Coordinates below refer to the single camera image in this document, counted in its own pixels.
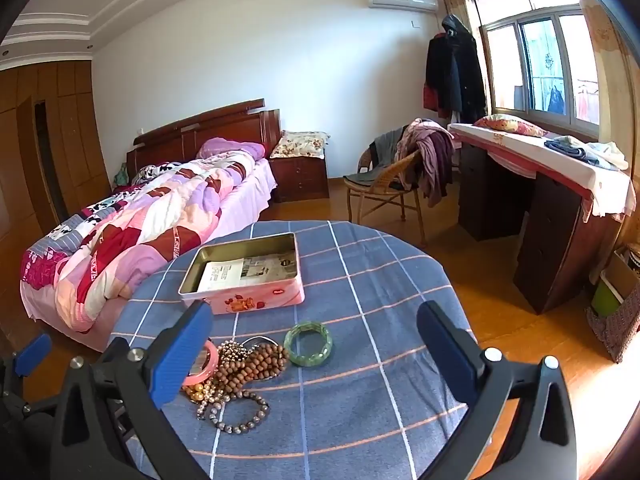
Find pink bangle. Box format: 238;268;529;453
182;339;219;387

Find dark stone bead bracelet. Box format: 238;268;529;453
206;390;271;436

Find brown wooden bead bracelet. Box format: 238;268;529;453
214;342;291;396

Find green jade bracelet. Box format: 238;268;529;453
283;320;334;369

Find silver bangle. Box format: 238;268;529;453
241;335;278;352

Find green storage box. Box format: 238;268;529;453
591;271;625;318

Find wooden wardrobe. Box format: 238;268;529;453
1;61;111;289

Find pink cookie tin box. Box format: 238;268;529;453
178;232;305;315

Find blue plaid tablecloth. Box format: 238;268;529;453
110;219;478;480

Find bed with pink quilt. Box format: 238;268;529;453
20;100;281;350

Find dark wooden desk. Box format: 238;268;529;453
448;124;637;313

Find folded clothes on desk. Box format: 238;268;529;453
544;136;629;171

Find wooden nightstand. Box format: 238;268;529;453
269;157;329;203

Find wicker chair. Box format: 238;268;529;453
343;152;426;245

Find clothes draped on chair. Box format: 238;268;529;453
366;118;454;207

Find floral pillow on desk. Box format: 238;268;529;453
474;114;548;138

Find hanging dark coats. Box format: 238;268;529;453
423;14;487;124

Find window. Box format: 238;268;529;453
474;0;600;140

